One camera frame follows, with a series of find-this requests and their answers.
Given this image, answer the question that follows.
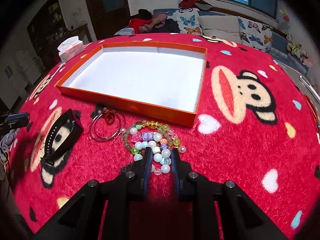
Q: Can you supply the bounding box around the colourful bead bracelet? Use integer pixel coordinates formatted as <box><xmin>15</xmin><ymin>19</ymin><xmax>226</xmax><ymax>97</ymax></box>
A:
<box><xmin>120</xmin><ymin>119</ymin><xmax>187</xmax><ymax>176</ymax></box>

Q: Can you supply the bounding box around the black smart band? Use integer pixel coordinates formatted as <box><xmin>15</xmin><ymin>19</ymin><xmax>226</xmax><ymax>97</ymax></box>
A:
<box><xmin>42</xmin><ymin>109</ymin><xmax>83</xmax><ymax>166</ymax></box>

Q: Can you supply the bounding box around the silver bangle red charm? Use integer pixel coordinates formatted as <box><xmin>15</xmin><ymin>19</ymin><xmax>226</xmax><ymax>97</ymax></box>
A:
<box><xmin>88</xmin><ymin>107</ymin><xmax>126</xmax><ymax>142</ymax></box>

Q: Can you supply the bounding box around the grey knitted cloth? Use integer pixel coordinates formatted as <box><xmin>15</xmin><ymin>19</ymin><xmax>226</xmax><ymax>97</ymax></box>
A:
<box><xmin>1</xmin><ymin>128</ymin><xmax>20</xmax><ymax>165</ymax></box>

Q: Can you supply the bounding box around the red monkey print blanket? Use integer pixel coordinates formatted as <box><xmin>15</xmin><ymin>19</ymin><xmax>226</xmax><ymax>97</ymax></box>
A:
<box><xmin>10</xmin><ymin>33</ymin><xmax>319</xmax><ymax>239</ymax></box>

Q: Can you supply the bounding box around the orange shallow box tray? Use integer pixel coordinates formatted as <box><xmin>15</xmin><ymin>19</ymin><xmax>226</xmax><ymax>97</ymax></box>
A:
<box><xmin>56</xmin><ymin>41</ymin><xmax>207</xmax><ymax>127</ymax></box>

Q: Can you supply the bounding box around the pink tissue pack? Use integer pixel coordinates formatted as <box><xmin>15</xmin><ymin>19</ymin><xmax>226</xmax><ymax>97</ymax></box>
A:
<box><xmin>57</xmin><ymin>36</ymin><xmax>85</xmax><ymax>63</ymax></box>

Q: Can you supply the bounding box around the beige cushion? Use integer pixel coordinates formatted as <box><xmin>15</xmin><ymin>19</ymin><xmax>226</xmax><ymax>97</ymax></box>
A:
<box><xmin>199</xmin><ymin>15</ymin><xmax>241</xmax><ymax>43</ymax></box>

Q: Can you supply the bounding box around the blue sofa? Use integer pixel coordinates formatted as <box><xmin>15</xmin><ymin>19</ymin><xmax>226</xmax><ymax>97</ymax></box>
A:
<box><xmin>113</xmin><ymin>8</ymin><xmax>311</xmax><ymax>77</ymax></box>

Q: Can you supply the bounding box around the left butterfly pillow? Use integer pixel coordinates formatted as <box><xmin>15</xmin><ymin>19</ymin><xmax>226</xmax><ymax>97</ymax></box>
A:
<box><xmin>172</xmin><ymin>8</ymin><xmax>202</xmax><ymax>36</ymax></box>

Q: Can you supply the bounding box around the butterfly pillow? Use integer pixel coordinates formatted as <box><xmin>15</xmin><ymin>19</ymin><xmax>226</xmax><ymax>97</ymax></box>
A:
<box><xmin>172</xmin><ymin>8</ymin><xmax>202</xmax><ymax>36</ymax></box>
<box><xmin>238</xmin><ymin>17</ymin><xmax>273</xmax><ymax>52</ymax></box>

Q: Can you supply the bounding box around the pile of clothes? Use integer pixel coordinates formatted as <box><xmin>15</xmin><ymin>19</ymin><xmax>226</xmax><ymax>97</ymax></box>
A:
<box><xmin>129</xmin><ymin>9</ymin><xmax>181</xmax><ymax>34</ymax></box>

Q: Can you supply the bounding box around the right butterfly pillow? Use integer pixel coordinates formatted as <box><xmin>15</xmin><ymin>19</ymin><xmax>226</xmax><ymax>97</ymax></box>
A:
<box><xmin>238</xmin><ymin>17</ymin><xmax>273</xmax><ymax>52</ymax></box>

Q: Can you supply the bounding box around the dark wooden door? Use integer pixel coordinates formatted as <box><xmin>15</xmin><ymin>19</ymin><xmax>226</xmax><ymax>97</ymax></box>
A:
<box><xmin>86</xmin><ymin>0</ymin><xmax>130</xmax><ymax>40</ymax></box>

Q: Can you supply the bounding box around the red clothing on sill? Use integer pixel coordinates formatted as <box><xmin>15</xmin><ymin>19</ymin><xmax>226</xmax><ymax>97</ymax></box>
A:
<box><xmin>179</xmin><ymin>0</ymin><xmax>214</xmax><ymax>11</ymax></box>

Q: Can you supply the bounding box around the plush toys group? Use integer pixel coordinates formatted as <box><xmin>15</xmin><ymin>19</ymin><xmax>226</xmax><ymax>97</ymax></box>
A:
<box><xmin>286</xmin><ymin>33</ymin><xmax>312</xmax><ymax>67</ymax></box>

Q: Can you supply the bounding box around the colourful pinwheel flower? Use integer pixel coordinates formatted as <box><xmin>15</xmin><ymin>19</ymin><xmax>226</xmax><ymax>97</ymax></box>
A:
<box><xmin>279</xmin><ymin>9</ymin><xmax>290</xmax><ymax>27</ymax></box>

